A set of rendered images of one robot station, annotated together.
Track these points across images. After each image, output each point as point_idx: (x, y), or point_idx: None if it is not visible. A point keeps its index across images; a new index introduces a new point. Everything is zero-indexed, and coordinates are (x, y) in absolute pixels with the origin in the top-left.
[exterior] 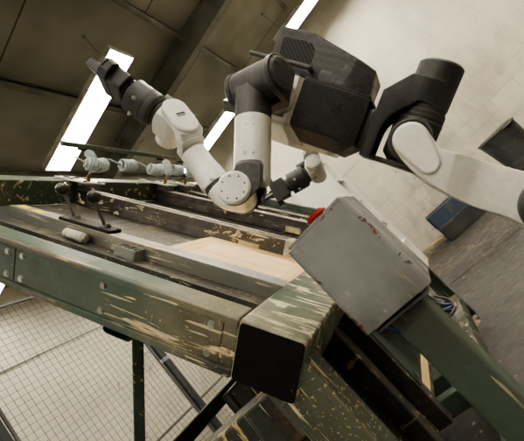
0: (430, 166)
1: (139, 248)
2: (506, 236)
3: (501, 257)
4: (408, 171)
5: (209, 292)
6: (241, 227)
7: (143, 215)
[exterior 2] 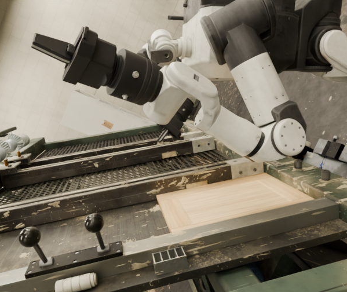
0: None
1: (175, 249)
2: (238, 99)
3: (248, 114)
4: (314, 72)
5: (291, 248)
6: (178, 172)
7: (63, 211)
